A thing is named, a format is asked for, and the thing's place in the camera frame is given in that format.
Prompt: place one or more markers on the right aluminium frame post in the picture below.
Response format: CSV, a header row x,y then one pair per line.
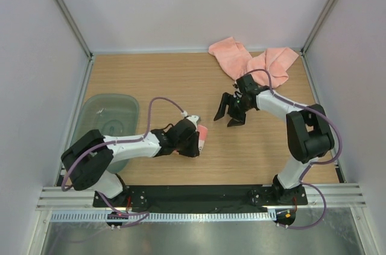
x,y
324,14

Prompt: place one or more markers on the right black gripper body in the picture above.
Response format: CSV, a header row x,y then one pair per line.
x,y
237,106

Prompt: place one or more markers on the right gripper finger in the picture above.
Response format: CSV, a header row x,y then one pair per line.
x,y
225,100
236,119

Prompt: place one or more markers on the plain pink towel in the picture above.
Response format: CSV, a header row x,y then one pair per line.
x,y
270,67

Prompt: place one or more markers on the white slotted cable duct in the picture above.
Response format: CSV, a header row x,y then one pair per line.
x,y
108,216

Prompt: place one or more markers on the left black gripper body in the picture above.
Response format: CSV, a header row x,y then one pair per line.
x,y
187,147

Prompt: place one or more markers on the pink bunny towel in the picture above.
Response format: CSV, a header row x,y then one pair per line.
x,y
202,134

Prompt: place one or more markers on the aluminium front rail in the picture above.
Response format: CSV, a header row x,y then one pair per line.
x,y
53,198

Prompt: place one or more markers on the clear glass tray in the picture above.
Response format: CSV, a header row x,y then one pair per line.
x,y
111,114

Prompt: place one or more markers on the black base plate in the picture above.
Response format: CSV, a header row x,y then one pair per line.
x,y
246,194

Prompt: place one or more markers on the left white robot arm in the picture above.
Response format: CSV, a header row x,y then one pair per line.
x,y
87,161

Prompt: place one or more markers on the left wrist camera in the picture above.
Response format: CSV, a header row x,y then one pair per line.
x,y
193,118

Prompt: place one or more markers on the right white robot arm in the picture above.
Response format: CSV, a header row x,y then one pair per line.
x,y
309,135

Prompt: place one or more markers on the left aluminium frame post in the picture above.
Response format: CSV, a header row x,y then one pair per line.
x,y
74,27

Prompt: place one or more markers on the aluminium frame post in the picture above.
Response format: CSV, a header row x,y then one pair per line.
x,y
324,14
74,27

